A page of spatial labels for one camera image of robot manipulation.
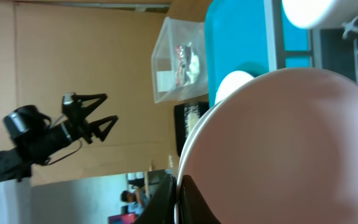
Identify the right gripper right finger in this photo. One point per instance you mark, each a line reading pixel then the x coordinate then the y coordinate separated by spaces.
pixel 193 207

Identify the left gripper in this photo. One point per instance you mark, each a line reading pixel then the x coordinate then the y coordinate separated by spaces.
pixel 76 126

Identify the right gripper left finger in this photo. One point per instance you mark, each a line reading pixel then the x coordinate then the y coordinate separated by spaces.
pixel 160 209

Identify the white rice pile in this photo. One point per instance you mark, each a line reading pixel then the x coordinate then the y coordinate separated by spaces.
pixel 191 116

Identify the white napkin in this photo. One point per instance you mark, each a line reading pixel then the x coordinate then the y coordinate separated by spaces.
pixel 192 65

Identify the red snack wrapper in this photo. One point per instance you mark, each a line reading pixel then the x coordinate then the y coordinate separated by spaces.
pixel 180 72

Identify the pink bowl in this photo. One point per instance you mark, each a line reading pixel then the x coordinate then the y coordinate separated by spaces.
pixel 283 148

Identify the pink plate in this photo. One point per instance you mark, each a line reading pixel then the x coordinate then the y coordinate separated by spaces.
pixel 231 83

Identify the cream paper cup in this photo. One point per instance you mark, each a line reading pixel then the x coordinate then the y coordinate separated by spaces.
pixel 320 14

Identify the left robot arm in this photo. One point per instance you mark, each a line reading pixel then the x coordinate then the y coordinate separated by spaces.
pixel 36 137

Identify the grey dishwasher rack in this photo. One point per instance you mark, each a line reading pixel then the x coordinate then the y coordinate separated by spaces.
pixel 336 49

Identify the person in background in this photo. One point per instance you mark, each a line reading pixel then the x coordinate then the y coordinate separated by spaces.
pixel 136 201

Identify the black plastic tray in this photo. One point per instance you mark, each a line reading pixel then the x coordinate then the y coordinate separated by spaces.
pixel 179 122

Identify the clear plastic bin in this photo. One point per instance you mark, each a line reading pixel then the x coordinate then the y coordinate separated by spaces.
pixel 176 32

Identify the teal serving tray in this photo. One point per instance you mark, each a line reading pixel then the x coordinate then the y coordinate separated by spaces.
pixel 253 36

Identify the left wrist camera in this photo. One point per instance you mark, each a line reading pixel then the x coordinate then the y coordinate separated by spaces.
pixel 67 101

